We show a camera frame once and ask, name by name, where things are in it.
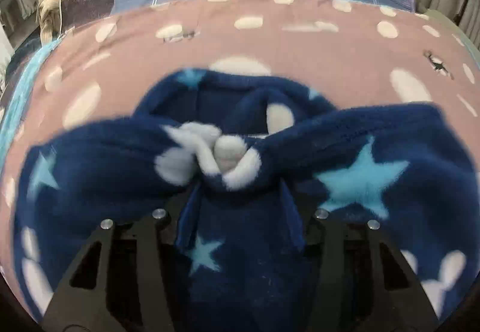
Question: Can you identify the light blue blanket edge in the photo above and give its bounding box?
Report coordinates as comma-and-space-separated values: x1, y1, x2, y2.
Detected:
1, 36, 63, 168

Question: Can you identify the pink polka dot bedsheet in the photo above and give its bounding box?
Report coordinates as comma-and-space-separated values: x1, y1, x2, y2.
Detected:
1, 0, 479, 318

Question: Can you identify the navy star fleece garment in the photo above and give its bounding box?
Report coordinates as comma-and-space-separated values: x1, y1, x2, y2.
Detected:
14, 69, 479, 331

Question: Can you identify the white bedside shelf unit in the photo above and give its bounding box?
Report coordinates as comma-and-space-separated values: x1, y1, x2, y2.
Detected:
1, 0, 38, 38

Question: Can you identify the beige crumpled cloth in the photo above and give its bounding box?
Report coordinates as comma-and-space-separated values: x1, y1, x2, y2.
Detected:
37, 0, 61, 45

